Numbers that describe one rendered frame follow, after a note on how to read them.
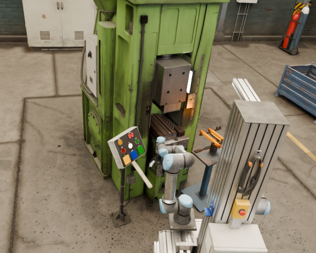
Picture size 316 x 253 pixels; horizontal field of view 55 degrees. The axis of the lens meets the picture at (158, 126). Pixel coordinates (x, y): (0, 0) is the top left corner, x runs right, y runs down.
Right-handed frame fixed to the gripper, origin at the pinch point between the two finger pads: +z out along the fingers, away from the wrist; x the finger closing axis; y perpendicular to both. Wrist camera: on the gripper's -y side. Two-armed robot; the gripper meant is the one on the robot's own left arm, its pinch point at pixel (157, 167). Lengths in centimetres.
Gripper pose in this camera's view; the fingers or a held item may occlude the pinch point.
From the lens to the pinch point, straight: 291.9
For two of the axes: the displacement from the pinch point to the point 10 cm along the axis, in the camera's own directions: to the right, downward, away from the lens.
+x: 9.9, 0.6, 0.9
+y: 0.4, 5.5, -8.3
